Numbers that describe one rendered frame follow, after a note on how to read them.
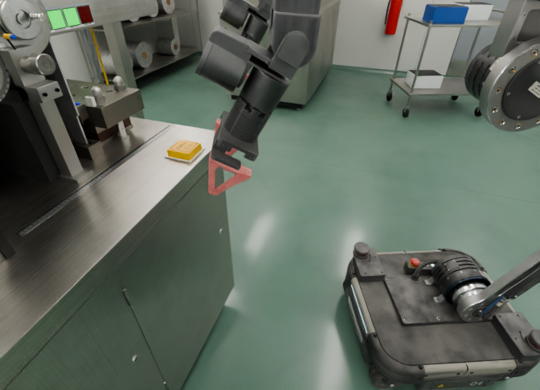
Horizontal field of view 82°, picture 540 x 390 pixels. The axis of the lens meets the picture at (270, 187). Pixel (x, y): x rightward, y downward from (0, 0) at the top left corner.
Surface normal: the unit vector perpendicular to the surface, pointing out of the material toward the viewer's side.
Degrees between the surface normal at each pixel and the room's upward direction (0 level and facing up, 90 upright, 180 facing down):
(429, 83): 90
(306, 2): 90
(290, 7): 90
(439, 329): 0
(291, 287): 0
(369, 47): 90
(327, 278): 0
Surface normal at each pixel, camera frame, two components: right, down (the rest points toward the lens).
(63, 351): 0.95, 0.20
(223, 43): 0.06, 0.59
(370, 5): -0.32, 0.56
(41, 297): 0.01, -0.81
